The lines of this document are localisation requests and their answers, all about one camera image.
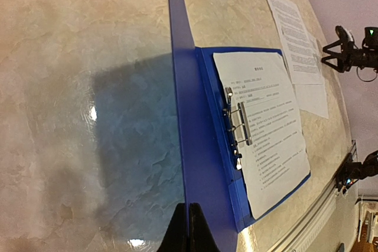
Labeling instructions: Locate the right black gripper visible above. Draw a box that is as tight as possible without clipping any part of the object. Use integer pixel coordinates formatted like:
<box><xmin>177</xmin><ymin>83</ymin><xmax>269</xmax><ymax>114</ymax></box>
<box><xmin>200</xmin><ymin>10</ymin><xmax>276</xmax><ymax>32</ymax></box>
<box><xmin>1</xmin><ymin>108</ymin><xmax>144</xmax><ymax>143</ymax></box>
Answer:
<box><xmin>321</xmin><ymin>39</ymin><xmax>359</xmax><ymax>73</ymax></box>

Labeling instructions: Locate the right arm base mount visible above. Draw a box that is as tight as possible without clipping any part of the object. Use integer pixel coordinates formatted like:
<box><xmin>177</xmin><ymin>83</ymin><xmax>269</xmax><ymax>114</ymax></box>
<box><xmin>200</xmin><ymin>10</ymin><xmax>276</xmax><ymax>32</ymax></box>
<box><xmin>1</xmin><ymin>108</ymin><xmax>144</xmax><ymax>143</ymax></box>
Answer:
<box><xmin>335</xmin><ymin>151</ymin><xmax>377</xmax><ymax>194</ymax></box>

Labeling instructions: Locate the white paper sheet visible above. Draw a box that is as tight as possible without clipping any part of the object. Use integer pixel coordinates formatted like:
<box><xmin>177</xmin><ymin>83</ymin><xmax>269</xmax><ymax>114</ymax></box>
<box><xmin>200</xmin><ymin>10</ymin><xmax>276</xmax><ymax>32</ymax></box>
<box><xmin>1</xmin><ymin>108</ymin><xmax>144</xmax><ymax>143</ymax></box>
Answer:
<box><xmin>293</xmin><ymin>34</ymin><xmax>329</xmax><ymax>119</ymax></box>

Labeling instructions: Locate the aluminium front rail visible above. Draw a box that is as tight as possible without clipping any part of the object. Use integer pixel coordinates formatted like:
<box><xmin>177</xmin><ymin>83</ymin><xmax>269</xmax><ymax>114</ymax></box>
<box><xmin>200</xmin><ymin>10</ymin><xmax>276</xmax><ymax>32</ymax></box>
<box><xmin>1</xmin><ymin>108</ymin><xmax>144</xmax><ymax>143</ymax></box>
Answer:
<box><xmin>265</xmin><ymin>139</ymin><xmax>360</xmax><ymax>252</ymax></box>

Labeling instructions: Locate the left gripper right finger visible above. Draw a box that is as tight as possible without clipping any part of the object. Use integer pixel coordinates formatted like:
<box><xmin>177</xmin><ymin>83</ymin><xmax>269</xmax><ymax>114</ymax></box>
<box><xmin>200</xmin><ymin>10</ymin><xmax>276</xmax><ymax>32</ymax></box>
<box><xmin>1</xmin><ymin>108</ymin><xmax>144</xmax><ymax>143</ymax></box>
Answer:
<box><xmin>189</xmin><ymin>203</ymin><xmax>219</xmax><ymax>252</ymax></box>

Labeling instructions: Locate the blue file folder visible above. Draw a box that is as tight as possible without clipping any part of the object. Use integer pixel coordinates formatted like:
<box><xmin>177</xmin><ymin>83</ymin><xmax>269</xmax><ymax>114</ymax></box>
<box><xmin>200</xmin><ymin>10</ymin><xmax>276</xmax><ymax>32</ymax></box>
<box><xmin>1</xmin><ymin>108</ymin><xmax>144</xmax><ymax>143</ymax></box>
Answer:
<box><xmin>166</xmin><ymin>0</ymin><xmax>312</xmax><ymax>252</ymax></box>

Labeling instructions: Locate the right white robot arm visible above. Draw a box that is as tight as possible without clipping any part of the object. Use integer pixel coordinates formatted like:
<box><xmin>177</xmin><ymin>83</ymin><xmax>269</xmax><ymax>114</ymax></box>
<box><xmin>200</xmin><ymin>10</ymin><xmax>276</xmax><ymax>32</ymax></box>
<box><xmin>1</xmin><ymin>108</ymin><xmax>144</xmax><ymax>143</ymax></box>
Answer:
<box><xmin>321</xmin><ymin>25</ymin><xmax>377</xmax><ymax>73</ymax></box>

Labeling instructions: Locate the printed paper sheet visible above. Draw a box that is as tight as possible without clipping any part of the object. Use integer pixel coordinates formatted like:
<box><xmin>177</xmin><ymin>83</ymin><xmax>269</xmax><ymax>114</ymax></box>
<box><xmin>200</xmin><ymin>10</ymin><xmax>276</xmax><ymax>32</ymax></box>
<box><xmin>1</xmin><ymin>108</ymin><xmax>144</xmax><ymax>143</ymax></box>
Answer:
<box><xmin>213</xmin><ymin>52</ymin><xmax>311</xmax><ymax>220</ymax></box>
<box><xmin>267</xmin><ymin>0</ymin><xmax>322</xmax><ymax>85</ymax></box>

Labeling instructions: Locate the folder metal clip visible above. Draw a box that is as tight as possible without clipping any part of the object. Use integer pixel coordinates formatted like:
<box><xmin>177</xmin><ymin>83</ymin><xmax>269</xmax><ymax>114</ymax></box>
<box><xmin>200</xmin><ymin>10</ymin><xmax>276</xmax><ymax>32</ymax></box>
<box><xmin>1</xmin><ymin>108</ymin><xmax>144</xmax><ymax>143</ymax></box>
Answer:
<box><xmin>222</xmin><ymin>86</ymin><xmax>253</xmax><ymax>172</ymax></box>

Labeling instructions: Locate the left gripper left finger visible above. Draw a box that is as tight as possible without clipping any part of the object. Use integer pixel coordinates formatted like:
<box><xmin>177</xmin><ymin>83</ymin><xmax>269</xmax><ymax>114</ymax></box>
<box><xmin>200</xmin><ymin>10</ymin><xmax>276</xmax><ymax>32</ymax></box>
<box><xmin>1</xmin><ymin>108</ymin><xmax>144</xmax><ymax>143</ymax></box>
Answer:
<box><xmin>158</xmin><ymin>203</ymin><xmax>188</xmax><ymax>252</ymax></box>

